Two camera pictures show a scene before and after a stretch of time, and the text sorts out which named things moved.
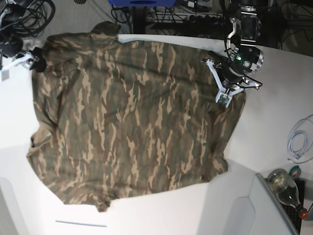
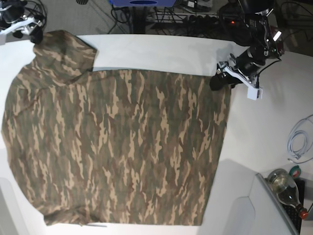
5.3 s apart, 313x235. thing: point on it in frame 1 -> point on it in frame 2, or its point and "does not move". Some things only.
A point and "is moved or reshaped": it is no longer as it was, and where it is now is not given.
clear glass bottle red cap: [287, 190] does not move
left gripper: [13, 46] -> [12, 14]
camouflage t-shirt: [117, 117] is moved or reshaped
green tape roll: [295, 172] does not move
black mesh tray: [293, 213] does not move
